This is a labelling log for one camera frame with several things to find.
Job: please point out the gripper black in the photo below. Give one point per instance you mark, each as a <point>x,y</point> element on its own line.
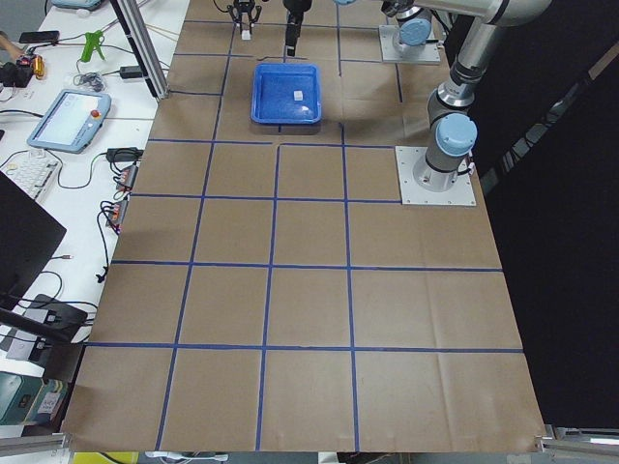
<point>293,6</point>
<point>245,10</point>

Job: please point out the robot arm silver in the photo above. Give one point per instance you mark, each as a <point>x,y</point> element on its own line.
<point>414,23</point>
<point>453,133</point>

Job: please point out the blue plastic tray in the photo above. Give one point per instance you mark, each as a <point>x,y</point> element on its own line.
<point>272,94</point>

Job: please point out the teach pendant blue white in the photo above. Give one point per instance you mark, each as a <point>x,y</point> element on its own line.
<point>71,122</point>

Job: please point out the black power adapter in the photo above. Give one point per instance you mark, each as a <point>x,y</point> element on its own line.
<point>130,72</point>

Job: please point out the white keyboard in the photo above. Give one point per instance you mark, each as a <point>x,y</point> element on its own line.
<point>33,175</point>

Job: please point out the brown paper table cover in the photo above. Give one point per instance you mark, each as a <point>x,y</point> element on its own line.
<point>270,291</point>

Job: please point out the black monitor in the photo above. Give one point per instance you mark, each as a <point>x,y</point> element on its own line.
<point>29,237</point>

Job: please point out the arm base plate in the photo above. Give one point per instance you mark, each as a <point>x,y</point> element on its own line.
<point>393,51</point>
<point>420,185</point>

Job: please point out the aluminium frame post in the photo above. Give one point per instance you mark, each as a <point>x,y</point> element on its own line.
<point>134,27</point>

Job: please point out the green handled reacher grabber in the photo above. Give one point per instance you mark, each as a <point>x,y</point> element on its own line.
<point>93,44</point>

